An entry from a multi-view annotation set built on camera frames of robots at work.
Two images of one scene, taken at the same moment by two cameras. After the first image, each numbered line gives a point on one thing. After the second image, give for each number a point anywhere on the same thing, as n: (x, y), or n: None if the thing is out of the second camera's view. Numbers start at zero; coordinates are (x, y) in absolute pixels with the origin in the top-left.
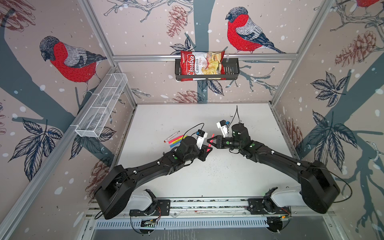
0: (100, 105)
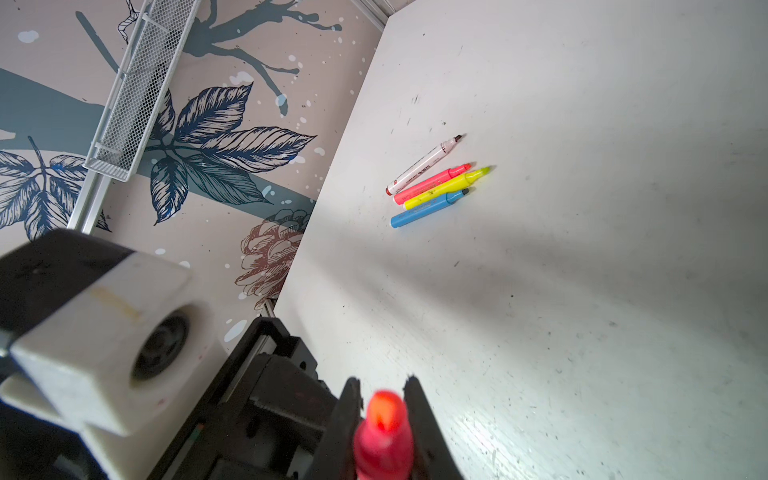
0: (117, 145)
